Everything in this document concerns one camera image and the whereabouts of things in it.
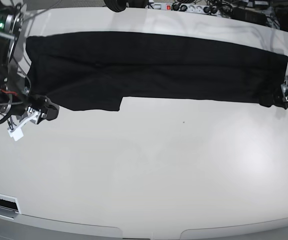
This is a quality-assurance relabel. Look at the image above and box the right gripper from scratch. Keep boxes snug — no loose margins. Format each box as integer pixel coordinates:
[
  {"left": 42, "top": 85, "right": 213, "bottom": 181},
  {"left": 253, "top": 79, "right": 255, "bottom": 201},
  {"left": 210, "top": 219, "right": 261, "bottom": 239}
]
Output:
[{"left": 16, "top": 96, "right": 60, "bottom": 125}]

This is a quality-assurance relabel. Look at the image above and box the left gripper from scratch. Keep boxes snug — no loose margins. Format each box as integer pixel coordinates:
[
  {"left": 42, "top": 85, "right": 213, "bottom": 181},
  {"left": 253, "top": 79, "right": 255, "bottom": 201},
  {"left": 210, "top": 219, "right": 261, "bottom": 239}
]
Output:
[{"left": 258, "top": 75, "right": 288, "bottom": 109}]

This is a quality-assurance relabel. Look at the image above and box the black t-shirt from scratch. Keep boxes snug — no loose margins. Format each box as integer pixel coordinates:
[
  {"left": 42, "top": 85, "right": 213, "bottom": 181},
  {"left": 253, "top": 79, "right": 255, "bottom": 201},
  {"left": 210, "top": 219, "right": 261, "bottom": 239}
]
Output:
[{"left": 26, "top": 31, "right": 287, "bottom": 112}]

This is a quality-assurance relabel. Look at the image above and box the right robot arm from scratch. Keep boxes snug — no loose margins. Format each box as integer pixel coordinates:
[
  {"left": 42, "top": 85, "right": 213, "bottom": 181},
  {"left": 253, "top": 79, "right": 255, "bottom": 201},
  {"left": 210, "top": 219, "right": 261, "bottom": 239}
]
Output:
[{"left": 0, "top": 1, "right": 59, "bottom": 129}]

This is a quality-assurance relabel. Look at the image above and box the black power adapter box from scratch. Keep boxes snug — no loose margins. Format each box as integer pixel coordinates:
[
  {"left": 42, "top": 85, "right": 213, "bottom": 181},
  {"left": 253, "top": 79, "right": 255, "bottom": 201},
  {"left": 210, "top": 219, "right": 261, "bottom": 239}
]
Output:
[{"left": 231, "top": 7, "right": 267, "bottom": 26}]

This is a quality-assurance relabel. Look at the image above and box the white power strip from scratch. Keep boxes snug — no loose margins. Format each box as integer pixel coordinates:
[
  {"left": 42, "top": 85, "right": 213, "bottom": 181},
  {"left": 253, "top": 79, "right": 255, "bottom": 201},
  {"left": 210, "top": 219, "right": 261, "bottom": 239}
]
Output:
[{"left": 145, "top": 1, "right": 229, "bottom": 17}]

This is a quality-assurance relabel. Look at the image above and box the grey slotted table fixture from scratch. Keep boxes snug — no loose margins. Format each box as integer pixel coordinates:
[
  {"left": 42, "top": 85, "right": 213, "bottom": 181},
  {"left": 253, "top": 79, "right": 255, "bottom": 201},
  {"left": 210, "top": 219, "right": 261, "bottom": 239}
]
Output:
[{"left": 0, "top": 194, "right": 22, "bottom": 220}]

